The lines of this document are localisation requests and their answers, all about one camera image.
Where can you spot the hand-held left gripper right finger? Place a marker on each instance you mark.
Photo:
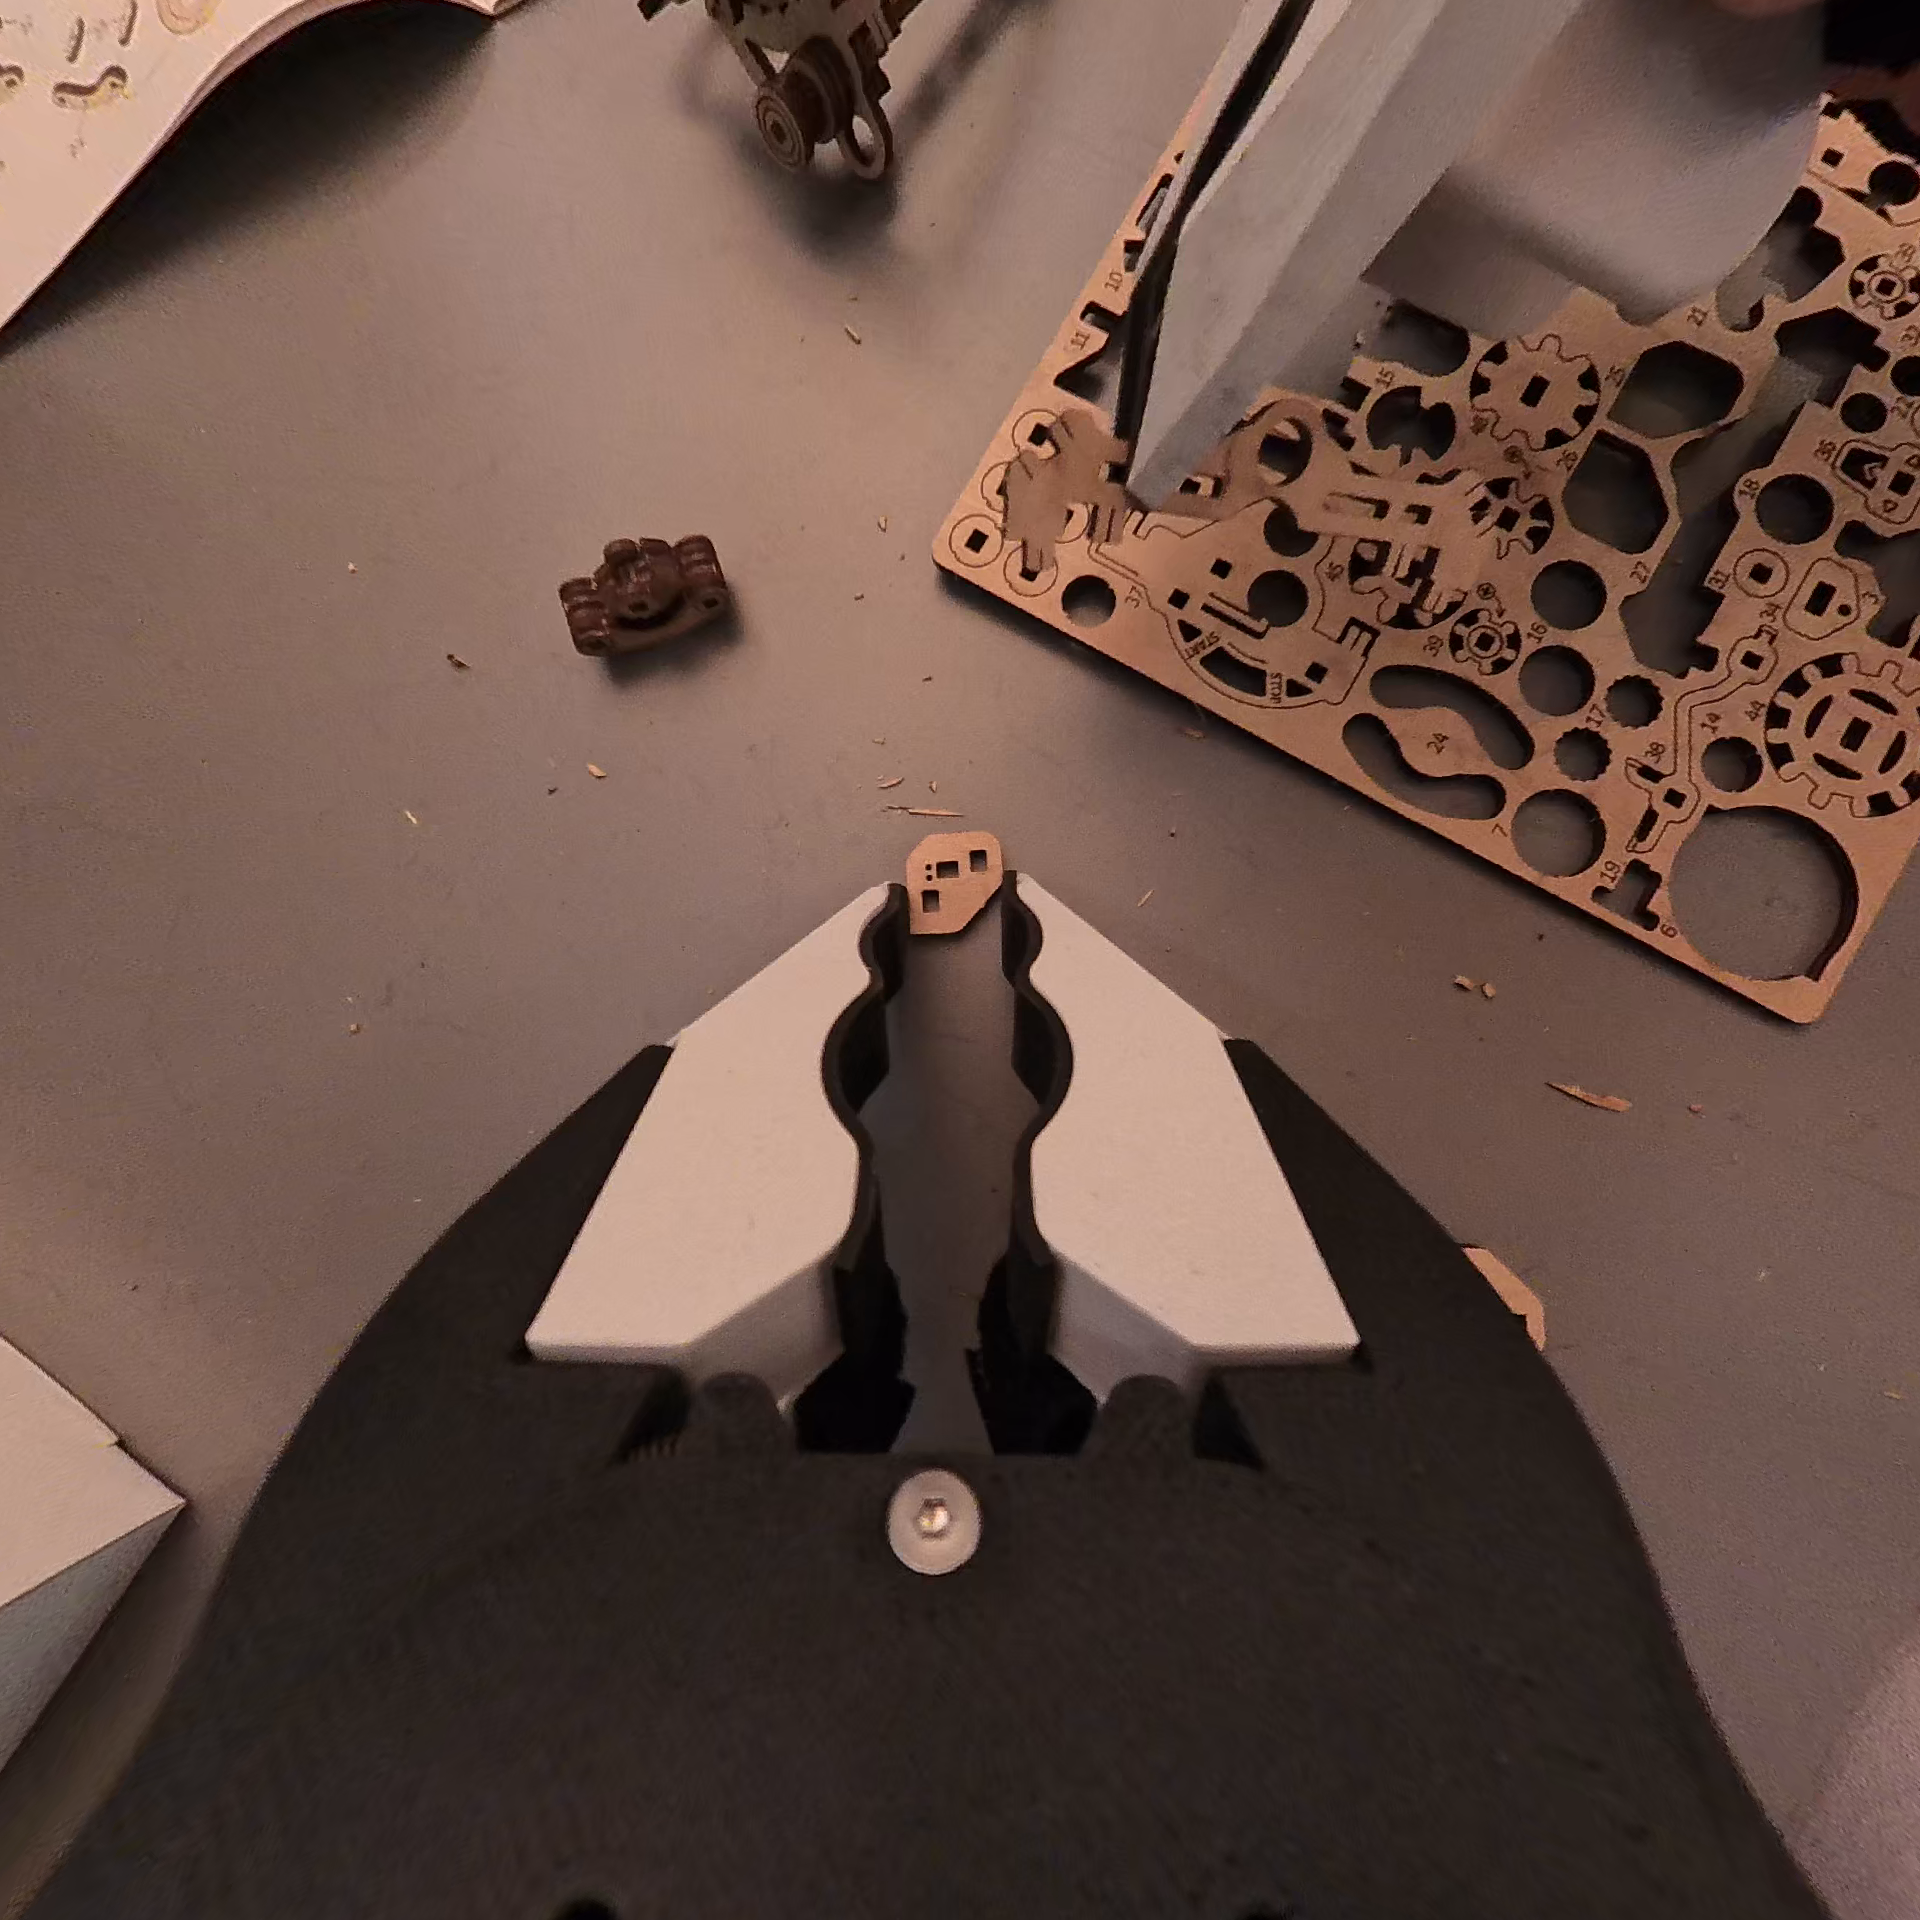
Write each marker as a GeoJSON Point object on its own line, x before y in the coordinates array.
{"type": "Point", "coordinates": [1187, 1186]}

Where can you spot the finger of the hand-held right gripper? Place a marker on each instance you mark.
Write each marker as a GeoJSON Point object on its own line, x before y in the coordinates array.
{"type": "Point", "coordinates": [1199, 105]}
{"type": "Point", "coordinates": [1320, 227]}

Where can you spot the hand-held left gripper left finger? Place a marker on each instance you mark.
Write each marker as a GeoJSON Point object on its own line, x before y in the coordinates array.
{"type": "Point", "coordinates": [705, 1186]}

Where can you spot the small wooden plate part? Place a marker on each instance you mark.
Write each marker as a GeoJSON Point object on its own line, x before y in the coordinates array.
{"type": "Point", "coordinates": [961, 886]}
{"type": "Point", "coordinates": [1506, 1289]}

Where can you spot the long slotted wooden part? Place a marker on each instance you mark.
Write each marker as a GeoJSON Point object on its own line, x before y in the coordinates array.
{"type": "Point", "coordinates": [1050, 493]}

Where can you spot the wooden mechanical model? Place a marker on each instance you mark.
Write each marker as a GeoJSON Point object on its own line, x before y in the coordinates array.
{"type": "Point", "coordinates": [810, 105]}

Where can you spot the laser-cut wooden parts sheet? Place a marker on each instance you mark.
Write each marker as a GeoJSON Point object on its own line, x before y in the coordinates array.
{"type": "Point", "coordinates": [1724, 661]}

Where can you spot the wood splinter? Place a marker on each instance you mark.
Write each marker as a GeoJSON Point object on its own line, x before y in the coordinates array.
{"type": "Point", "coordinates": [1591, 1099]}

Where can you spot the dark wooden gear subassembly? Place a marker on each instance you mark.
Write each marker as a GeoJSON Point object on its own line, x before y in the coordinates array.
{"type": "Point", "coordinates": [643, 597]}

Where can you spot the white cardboard box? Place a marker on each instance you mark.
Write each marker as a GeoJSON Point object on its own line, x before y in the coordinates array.
{"type": "Point", "coordinates": [66, 1498]}

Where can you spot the instruction booklet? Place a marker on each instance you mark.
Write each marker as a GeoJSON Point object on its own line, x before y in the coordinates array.
{"type": "Point", "coordinates": [152, 89]}

